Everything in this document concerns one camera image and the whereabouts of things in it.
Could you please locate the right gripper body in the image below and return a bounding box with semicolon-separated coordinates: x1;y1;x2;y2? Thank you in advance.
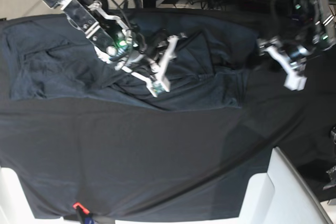
97;28;188;74

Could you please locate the black table cloth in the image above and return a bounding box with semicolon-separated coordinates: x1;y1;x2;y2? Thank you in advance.
0;8;336;221

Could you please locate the white bin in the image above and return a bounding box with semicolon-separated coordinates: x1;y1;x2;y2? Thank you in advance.
238;147;332;224
1;167;65;223

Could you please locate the black red clamp front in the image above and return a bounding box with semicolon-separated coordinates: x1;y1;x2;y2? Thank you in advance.
72;202;96;224

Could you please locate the white bin right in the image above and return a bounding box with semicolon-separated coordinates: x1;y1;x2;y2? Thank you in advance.
238;147;332;224

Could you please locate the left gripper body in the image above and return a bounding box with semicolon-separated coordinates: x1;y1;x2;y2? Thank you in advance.
257;36;316;71

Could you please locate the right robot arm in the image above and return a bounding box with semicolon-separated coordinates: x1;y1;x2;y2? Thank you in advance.
42;0;184;97

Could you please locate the dark grey T-shirt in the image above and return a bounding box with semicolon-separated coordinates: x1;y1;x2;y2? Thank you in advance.
1;12;258;112

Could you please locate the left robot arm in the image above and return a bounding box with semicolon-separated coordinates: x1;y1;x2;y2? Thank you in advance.
258;0;335;91

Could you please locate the white bin left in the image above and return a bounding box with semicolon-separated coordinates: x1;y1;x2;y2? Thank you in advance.
1;167;65;223

